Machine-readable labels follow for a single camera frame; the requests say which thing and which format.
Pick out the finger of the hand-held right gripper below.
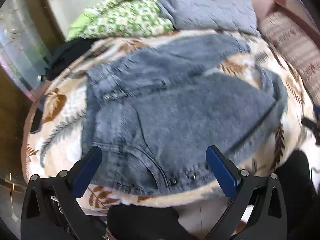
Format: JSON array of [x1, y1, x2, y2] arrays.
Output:
[[302, 105, 320, 133]]

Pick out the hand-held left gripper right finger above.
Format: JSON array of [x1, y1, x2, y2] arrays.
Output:
[[202, 145, 288, 240]]

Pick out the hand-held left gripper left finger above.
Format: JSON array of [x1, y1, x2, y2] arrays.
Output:
[[20, 146, 108, 240]]

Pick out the blue denim pants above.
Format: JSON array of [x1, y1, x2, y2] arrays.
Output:
[[81, 34, 288, 197]]

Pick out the leaf print blanket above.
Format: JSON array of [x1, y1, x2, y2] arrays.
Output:
[[21, 29, 317, 210]]

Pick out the person's left leg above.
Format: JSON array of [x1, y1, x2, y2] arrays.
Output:
[[106, 204, 180, 240]]

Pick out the striped beige pillow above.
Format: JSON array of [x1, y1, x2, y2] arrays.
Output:
[[257, 11, 320, 103]]

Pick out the black cloth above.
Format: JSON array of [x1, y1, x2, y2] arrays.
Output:
[[46, 39, 97, 80]]

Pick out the glass door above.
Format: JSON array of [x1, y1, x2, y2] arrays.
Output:
[[0, 0, 50, 98]]

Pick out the grey quilted pillow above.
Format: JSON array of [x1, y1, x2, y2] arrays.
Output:
[[142, 0, 259, 35]]

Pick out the green patterned quilt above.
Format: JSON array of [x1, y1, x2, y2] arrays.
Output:
[[66, 0, 174, 40]]

